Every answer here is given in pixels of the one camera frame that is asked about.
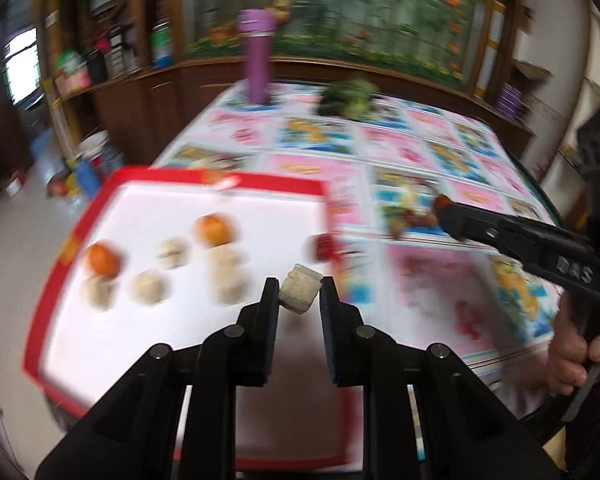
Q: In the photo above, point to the white bucket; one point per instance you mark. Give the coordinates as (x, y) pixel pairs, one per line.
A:
(94, 150)

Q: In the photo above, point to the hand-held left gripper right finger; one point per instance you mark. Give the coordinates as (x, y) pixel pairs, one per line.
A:
(332, 340)

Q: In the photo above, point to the blue container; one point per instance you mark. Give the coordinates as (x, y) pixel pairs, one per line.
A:
(43, 150)

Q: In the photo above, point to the purple bottle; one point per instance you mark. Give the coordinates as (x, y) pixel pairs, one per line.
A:
(256, 60)

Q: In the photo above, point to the small wooden wall shelf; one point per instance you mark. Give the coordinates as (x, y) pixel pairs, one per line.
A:
(530, 69)

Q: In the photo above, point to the brown walnut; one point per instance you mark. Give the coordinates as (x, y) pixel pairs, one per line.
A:
(430, 219)
(396, 230)

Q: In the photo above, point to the framed garden wall painting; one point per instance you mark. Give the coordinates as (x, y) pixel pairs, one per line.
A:
(355, 20)

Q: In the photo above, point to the green and pink box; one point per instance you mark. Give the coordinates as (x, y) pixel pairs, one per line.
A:
(73, 72)

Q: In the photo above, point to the green leafy vegetable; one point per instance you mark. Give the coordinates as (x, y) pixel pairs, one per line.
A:
(347, 100)

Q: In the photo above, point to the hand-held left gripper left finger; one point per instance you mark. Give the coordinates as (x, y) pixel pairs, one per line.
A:
(265, 340)

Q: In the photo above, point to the wooden cabinet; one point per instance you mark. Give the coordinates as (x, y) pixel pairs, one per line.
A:
(130, 105)

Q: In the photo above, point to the window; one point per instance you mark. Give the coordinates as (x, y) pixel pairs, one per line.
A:
(22, 65)

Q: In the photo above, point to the person's right hand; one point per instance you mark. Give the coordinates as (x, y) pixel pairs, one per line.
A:
(562, 355)

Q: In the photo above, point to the red tray with white inside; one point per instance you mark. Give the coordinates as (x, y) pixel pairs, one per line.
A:
(260, 220)

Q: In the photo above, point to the purple books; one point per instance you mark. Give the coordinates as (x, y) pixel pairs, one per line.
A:
(510, 101)

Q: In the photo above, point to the orange tangerine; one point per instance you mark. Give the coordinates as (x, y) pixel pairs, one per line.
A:
(103, 260)
(212, 230)

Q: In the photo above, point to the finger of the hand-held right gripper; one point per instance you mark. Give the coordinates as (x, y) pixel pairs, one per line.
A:
(490, 211)
(467, 225)

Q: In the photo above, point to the green bottle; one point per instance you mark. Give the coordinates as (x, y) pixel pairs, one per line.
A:
(162, 45)

